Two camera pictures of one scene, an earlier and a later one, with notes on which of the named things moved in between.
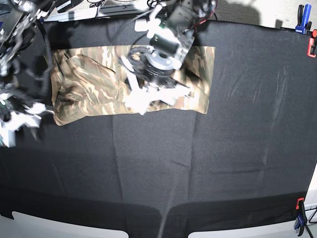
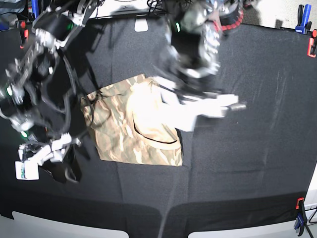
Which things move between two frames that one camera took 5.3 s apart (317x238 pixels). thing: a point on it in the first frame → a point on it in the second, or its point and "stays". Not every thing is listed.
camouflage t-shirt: x=90 y=83 → x=132 y=122
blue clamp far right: x=303 y=13 stays
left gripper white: x=16 y=120 → x=28 y=169
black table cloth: x=242 y=166 stays
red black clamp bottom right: x=302 y=217 stays
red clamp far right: x=312 y=44 stays
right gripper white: x=139 y=98 → x=184 y=109
